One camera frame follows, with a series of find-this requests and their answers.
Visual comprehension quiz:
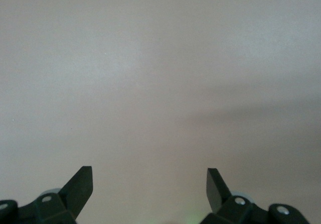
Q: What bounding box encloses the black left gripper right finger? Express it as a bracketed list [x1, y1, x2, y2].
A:
[200, 168, 310, 224]

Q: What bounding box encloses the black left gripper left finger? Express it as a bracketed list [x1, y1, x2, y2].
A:
[0, 166, 94, 224]

